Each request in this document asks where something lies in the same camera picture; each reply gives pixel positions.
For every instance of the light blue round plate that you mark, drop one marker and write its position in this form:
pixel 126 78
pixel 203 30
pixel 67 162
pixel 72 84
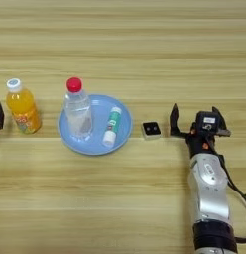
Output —
pixel 95 145

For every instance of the orange juice bottle white cap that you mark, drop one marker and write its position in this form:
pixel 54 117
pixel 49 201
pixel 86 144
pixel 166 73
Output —
pixel 23 105

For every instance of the small black white square box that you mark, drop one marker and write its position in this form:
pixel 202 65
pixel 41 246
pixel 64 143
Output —
pixel 151 129

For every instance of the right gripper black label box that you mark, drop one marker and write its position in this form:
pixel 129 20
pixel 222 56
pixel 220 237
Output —
pixel 207 120

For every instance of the green white glue stick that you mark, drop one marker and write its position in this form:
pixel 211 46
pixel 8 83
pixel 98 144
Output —
pixel 112 125

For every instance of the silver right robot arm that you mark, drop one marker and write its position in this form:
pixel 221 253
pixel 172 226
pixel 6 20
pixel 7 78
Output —
pixel 211 191

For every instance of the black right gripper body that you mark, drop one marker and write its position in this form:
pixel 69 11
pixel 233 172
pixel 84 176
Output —
pixel 199 144

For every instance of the clear water bottle red cap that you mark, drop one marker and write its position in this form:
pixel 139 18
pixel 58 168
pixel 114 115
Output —
pixel 77 109

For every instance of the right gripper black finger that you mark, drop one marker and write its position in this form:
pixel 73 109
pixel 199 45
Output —
pixel 174 120
pixel 220 117

